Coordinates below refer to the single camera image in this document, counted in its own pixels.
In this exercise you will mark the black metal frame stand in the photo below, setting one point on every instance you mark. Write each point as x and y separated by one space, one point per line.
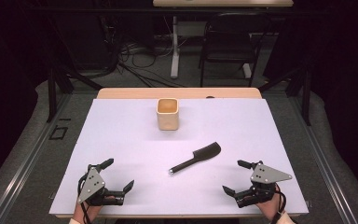
306 96
52 93

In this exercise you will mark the person's right hand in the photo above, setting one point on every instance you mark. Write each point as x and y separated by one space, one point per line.
270 207

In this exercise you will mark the aluminium floor rail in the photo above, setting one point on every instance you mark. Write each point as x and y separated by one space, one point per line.
323 158
28 158

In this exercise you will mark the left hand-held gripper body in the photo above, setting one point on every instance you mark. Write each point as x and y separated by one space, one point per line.
90 185

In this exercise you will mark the white-legged wooden desk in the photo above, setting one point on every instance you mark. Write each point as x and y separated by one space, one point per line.
175 56

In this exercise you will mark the person's left hand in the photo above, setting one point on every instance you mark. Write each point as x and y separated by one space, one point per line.
87 211

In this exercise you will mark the black chair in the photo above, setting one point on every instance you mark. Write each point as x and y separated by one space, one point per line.
230 46

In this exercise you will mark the beige square cup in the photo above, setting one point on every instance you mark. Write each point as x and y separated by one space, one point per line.
167 116

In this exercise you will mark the white table mat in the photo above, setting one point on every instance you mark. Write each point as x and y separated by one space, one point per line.
155 174

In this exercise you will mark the wooden table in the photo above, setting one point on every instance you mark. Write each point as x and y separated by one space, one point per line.
180 92

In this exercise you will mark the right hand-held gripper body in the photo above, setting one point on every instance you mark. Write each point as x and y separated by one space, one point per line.
262 180

